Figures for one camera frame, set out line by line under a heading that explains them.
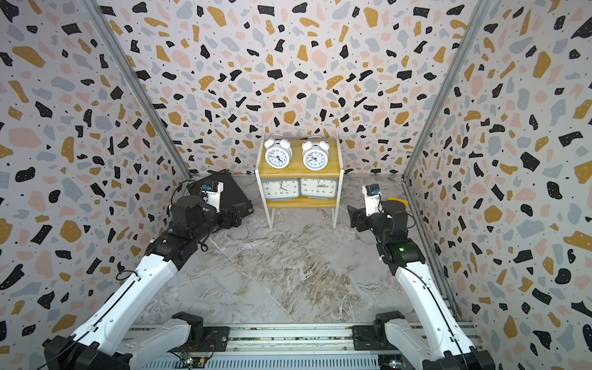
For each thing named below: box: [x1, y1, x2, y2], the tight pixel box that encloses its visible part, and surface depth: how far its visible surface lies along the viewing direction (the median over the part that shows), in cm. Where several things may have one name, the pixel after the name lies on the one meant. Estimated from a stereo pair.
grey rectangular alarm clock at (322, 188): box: [299, 177, 340, 200], surface depth 92 cm
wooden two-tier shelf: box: [255, 134, 345, 230], surface depth 79 cm
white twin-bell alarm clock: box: [263, 133, 293, 170], surface depth 76 cm
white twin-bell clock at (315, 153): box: [301, 135, 330, 172], surface depth 75 cm
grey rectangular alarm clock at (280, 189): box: [261, 178, 301, 202], surface depth 90 cm
